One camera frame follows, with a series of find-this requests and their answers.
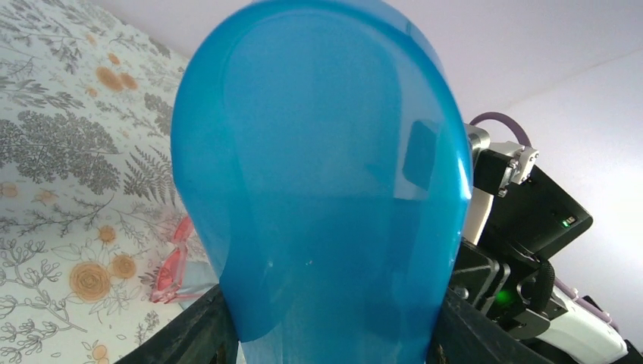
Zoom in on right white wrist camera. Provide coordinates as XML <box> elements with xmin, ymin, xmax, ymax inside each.
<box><xmin>462</xmin><ymin>124</ymin><xmax>539</xmax><ymax>245</ymax></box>

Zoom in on blue translucent glasses case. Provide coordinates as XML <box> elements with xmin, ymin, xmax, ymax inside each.
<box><xmin>171</xmin><ymin>1</ymin><xmax>472</xmax><ymax>363</ymax></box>

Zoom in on pink sunglasses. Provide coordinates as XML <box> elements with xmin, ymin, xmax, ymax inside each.
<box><xmin>149</xmin><ymin>216</ymin><xmax>203</xmax><ymax>304</ymax></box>

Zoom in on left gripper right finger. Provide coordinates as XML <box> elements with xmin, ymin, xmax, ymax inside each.
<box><xmin>432</xmin><ymin>290</ymin><xmax>550</xmax><ymax>364</ymax></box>

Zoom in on floral table mat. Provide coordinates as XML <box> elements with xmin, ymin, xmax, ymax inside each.
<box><xmin>1</xmin><ymin>1</ymin><xmax>187</xmax><ymax>363</ymax></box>

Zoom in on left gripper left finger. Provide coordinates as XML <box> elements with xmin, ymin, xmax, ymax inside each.
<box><xmin>118</xmin><ymin>285</ymin><xmax>239</xmax><ymax>364</ymax></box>

